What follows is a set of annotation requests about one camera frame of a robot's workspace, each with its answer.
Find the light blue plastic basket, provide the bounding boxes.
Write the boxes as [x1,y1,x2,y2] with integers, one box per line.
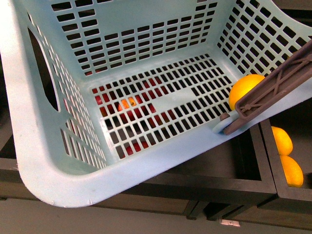
[0,0,312,208]

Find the yellow lemon lower crate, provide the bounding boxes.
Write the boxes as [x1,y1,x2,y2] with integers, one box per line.
[280,155,304,188]

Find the white label tag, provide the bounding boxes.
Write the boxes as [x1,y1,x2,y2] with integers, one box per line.
[218,219,241,227]

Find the brown basket handle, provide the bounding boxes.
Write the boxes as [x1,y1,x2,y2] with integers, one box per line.
[213,41,312,135]

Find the red apples under basket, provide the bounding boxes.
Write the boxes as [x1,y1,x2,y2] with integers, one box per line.
[63,70,176,159]

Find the yellow lemon upper crate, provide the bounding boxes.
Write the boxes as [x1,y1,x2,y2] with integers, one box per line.
[271,126,293,156]

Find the dark wooden lemon crate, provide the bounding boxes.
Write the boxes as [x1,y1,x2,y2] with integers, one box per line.
[259,117,312,231]

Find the yellow lemon crate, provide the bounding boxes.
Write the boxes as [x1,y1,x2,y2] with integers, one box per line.
[280,155,304,188]
[271,126,293,156]

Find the yellow lemon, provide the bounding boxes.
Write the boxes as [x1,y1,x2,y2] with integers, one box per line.
[229,74,265,110]

